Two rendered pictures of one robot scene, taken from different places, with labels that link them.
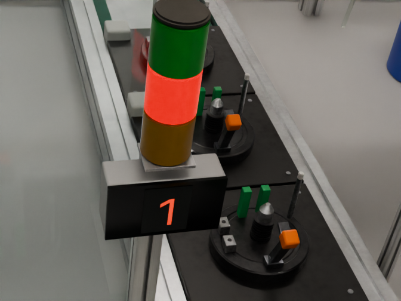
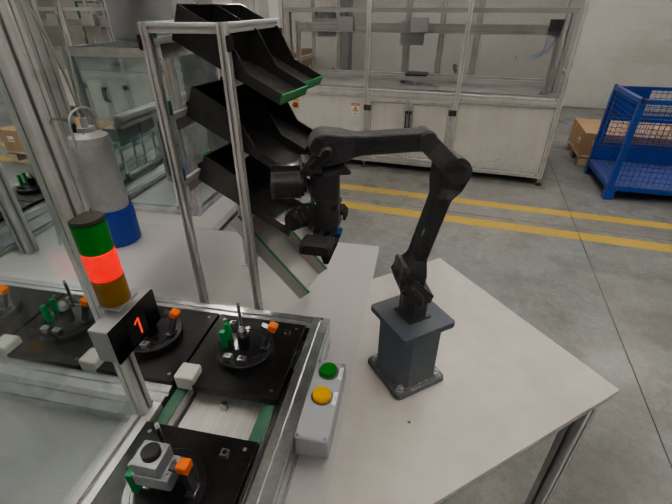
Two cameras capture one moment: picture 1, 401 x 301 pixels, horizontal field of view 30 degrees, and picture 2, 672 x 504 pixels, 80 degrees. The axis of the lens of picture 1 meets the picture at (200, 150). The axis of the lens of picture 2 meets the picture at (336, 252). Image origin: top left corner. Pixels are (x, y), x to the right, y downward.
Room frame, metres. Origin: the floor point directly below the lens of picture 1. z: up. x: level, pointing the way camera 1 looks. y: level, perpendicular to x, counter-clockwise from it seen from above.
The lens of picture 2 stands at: (-0.03, 0.30, 1.69)
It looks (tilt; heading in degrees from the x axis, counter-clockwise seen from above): 32 degrees down; 302
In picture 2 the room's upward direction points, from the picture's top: straight up
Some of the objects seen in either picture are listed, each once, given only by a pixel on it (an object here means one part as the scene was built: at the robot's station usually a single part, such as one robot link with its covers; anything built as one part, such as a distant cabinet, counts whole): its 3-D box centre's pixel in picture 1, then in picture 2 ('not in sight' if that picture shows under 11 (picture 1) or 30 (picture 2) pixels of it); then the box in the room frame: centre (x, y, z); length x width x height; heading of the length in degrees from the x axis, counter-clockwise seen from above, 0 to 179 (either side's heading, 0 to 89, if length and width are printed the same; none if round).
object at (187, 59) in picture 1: (178, 40); (92, 235); (0.57, 0.03, 1.38); 0.05 x 0.05 x 0.05
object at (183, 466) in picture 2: not in sight; (183, 475); (0.37, 0.12, 1.04); 0.04 x 0.02 x 0.08; 21
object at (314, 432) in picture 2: not in sight; (322, 405); (0.30, -0.18, 0.93); 0.21 x 0.07 x 0.06; 111
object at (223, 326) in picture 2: not in sight; (243, 338); (0.52, -0.19, 1.01); 0.24 x 0.24 x 0.13; 21
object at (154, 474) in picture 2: not in sight; (149, 462); (0.42, 0.14, 1.06); 0.08 x 0.04 x 0.07; 21
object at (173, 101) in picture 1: (172, 87); (102, 262); (0.57, 0.03, 1.33); 0.05 x 0.05 x 0.05
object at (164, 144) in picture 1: (167, 130); (111, 287); (0.57, 0.03, 1.28); 0.05 x 0.05 x 0.05
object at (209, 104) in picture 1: (214, 117); not in sight; (0.98, -0.01, 1.01); 0.24 x 0.24 x 0.13; 21
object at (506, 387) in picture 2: not in sight; (393, 362); (0.24, -0.46, 0.84); 0.90 x 0.70 x 0.03; 59
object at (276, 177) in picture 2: not in sight; (302, 168); (0.39, -0.27, 1.43); 0.12 x 0.08 x 0.11; 39
